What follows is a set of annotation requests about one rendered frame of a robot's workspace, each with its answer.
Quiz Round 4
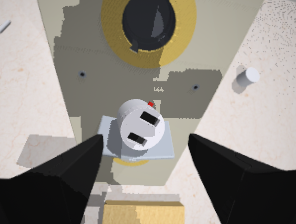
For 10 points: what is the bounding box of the white round cartridge with two slots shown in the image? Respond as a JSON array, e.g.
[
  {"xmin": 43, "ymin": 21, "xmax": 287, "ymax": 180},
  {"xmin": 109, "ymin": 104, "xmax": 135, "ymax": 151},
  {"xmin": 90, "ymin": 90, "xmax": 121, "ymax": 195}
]
[{"xmin": 117, "ymin": 99, "xmax": 165, "ymax": 150}]

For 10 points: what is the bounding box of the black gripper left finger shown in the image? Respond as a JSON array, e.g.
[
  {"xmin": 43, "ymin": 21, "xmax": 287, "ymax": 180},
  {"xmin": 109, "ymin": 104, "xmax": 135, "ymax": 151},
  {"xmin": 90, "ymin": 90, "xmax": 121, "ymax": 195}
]
[{"xmin": 0, "ymin": 134, "xmax": 104, "ymax": 224}]

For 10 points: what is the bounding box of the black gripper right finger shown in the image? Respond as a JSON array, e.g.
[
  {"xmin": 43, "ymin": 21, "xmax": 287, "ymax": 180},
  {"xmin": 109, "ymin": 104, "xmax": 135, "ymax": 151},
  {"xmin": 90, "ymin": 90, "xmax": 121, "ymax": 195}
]
[{"xmin": 188, "ymin": 134, "xmax": 296, "ymax": 224}]

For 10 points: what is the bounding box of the beige service panel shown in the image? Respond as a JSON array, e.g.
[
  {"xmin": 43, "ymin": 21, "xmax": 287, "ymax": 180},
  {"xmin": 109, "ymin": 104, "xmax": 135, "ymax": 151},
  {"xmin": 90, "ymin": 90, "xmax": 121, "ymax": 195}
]
[{"xmin": 37, "ymin": 0, "xmax": 264, "ymax": 186}]

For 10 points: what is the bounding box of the grey cylinder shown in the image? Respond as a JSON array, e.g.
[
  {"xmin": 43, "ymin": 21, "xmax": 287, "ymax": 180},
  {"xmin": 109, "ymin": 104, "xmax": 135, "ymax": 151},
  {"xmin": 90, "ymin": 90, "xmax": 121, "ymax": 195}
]
[
  {"xmin": 0, "ymin": 19, "xmax": 11, "ymax": 33},
  {"xmin": 236, "ymin": 67, "xmax": 260, "ymax": 88}
]

